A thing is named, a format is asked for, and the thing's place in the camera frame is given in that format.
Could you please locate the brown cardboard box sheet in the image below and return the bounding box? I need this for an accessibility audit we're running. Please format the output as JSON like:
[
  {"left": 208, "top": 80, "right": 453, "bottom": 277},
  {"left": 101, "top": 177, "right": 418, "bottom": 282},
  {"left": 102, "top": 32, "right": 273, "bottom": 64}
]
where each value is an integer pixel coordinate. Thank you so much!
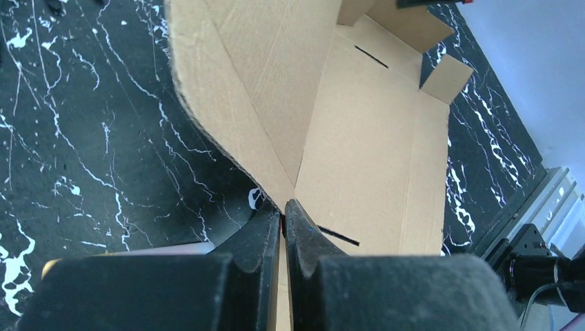
[{"left": 164, "top": 0, "right": 475, "bottom": 331}]

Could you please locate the orange pink highlighter marker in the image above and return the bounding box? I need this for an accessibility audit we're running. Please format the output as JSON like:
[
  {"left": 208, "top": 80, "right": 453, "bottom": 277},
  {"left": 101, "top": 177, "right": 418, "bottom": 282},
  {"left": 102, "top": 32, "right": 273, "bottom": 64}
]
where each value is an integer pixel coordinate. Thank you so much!
[{"left": 101, "top": 242, "right": 216, "bottom": 257}]

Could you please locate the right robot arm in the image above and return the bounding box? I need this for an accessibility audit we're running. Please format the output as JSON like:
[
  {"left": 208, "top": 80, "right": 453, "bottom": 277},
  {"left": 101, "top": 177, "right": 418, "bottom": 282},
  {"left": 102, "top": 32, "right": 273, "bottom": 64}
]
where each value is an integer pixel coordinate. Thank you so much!
[{"left": 489, "top": 223, "right": 584, "bottom": 313}]

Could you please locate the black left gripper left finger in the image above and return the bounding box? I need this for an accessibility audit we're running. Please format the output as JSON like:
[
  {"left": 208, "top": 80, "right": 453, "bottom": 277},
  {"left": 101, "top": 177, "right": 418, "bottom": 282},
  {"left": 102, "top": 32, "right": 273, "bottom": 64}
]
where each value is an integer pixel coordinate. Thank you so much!
[{"left": 17, "top": 209, "right": 280, "bottom": 330}]

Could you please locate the aluminium rail frame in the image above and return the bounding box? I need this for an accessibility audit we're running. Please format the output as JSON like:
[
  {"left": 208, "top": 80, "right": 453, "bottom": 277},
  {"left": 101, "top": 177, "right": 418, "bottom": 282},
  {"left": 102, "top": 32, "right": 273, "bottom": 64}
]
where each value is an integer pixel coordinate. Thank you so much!
[{"left": 470, "top": 167, "right": 584, "bottom": 258}]

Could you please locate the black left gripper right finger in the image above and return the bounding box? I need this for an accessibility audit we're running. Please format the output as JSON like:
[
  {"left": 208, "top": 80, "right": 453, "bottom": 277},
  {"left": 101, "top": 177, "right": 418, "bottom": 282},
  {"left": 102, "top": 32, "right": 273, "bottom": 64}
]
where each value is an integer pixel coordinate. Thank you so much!
[{"left": 284, "top": 199, "right": 519, "bottom": 330}]

